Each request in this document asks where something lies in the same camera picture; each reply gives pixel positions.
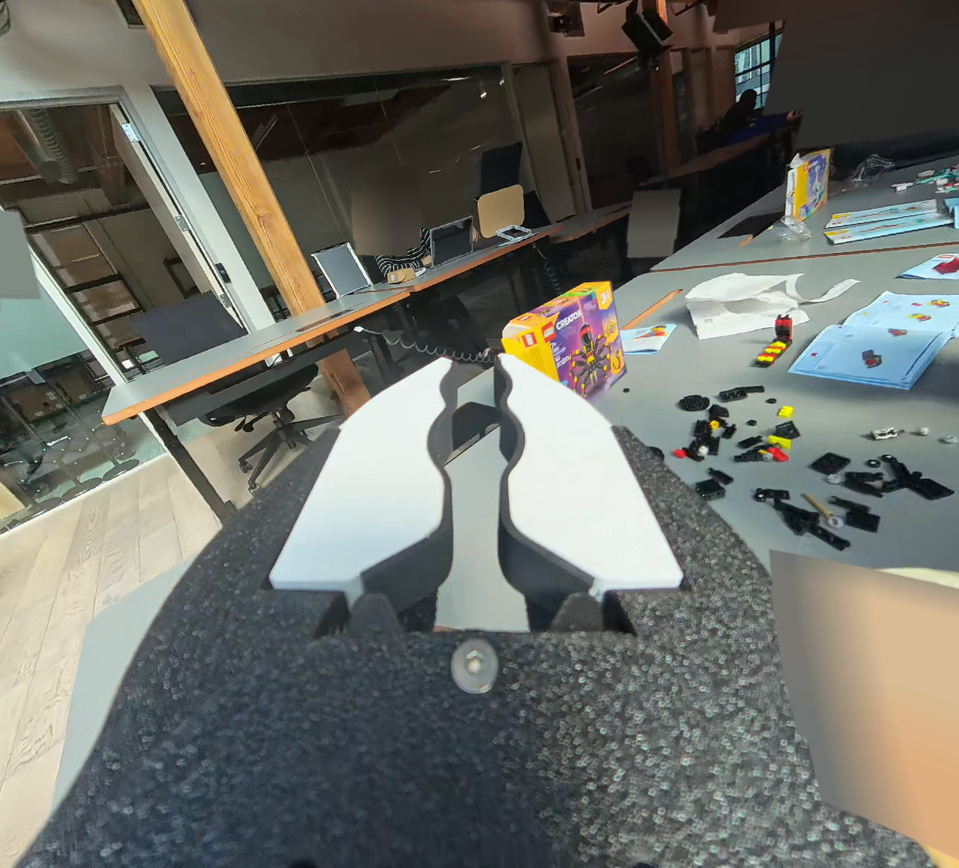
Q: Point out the white paper bag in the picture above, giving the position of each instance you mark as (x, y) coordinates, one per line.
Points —
(738, 306)

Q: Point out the pile of pastel toy bricks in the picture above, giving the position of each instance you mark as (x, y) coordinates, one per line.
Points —
(933, 179)

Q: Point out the small cardboard box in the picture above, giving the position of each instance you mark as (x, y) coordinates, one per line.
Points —
(404, 275)

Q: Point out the dark laptop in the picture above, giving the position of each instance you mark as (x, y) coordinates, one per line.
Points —
(452, 242)

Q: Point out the small light blue booklet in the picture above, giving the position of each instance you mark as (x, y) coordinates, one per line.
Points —
(650, 337)

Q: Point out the black ceiling speaker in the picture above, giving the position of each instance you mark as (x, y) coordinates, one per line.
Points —
(646, 30)

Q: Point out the tan axle pin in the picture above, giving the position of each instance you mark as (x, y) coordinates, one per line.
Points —
(815, 505)

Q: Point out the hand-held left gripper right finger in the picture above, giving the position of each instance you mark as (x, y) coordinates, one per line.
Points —
(584, 493)

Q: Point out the yellow blue toy brick box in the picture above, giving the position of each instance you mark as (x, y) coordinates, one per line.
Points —
(811, 182)

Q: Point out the scattered small toy bricks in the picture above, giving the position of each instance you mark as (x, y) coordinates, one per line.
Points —
(828, 463)

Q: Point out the slanted wooden post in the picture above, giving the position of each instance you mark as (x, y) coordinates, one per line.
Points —
(225, 134)

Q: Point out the open light blue instruction booklet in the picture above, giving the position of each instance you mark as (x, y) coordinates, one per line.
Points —
(861, 358)

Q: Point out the red black yellow brick assembly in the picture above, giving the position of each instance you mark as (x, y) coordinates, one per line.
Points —
(775, 351)

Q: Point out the long wood-edged desk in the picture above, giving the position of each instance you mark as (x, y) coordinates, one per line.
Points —
(225, 351)

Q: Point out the clear plastic bag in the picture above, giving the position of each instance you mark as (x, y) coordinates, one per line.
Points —
(794, 230)

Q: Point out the black office chair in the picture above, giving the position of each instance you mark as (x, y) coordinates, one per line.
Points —
(247, 388)

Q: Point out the purple toy brick box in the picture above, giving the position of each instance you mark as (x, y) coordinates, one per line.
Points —
(569, 336)

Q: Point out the grey desk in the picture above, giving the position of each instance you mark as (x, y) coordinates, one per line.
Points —
(861, 251)
(644, 373)

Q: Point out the silver laptop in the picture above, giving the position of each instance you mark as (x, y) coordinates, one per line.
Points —
(341, 272)

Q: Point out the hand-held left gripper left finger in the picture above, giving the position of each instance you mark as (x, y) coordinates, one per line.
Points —
(374, 493)

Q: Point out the tan chair back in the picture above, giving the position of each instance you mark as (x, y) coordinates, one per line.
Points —
(500, 210)

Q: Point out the upright wooden post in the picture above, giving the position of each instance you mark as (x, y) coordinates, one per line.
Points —
(659, 59)

